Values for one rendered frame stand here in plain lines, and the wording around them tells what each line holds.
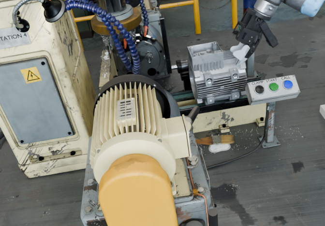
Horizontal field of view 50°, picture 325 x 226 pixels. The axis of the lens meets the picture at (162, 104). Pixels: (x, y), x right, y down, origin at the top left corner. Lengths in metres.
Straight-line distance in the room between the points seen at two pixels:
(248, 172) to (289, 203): 0.18
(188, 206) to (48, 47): 0.66
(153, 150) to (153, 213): 0.11
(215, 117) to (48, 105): 0.66
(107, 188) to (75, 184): 0.80
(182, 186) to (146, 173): 0.21
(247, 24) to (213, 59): 0.18
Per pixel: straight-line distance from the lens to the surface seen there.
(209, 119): 1.45
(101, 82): 1.26
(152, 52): 1.56
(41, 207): 1.37
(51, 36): 1.13
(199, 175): 0.81
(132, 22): 1.21
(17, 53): 1.18
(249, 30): 1.27
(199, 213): 0.80
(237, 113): 1.47
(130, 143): 0.63
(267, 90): 1.25
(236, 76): 1.34
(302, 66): 1.93
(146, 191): 0.60
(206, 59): 1.32
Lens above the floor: 1.75
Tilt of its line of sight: 34 degrees down
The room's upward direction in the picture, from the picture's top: 10 degrees counter-clockwise
